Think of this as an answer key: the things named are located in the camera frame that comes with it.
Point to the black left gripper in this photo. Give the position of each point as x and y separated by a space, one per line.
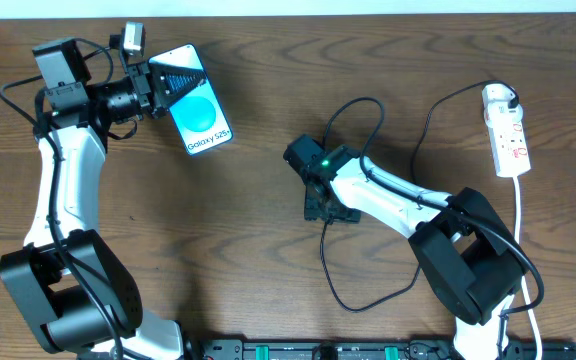
144 91

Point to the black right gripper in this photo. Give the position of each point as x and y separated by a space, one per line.
330 214

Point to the blue Galaxy smartphone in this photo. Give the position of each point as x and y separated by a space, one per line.
198 117

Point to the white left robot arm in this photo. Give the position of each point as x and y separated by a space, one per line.
72 291

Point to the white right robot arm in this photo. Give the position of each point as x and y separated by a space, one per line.
468 256

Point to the white USB charger plug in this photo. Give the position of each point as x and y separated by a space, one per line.
501 105

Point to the white power strip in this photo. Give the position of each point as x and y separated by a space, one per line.
509 149

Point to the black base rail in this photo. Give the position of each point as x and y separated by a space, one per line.
233 349

